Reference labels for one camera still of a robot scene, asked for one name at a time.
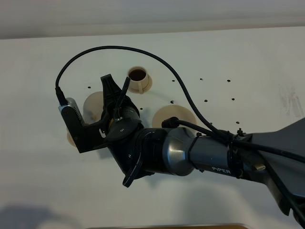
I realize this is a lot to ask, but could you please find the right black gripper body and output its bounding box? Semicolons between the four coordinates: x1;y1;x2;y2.
101;96;144;176

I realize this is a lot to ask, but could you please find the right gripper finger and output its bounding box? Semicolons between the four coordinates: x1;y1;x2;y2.
101;74;122;112

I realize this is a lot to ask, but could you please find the beige teapot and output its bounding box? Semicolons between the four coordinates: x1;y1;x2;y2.
82;92;103;125

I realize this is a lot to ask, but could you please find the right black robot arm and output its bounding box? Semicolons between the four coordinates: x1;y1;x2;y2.
101;75;305;226

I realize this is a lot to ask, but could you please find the beige teapot saucer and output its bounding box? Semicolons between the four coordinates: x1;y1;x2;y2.
152;105;196;128

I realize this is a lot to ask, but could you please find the far beige teacup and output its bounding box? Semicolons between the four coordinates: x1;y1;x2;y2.
128;66;148;81

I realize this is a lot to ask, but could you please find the far beige cup saucer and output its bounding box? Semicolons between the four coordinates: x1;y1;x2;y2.
128;74;153;94

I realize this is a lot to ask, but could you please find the beige cup saucer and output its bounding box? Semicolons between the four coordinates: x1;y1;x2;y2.
128;74;153;94
67;130;76;147

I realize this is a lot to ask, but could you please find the near beige cup saucer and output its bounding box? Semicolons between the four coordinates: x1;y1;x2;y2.
67;130;76;147

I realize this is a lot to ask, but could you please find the black camera cable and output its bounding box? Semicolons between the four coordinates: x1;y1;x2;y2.
55;45;305;167

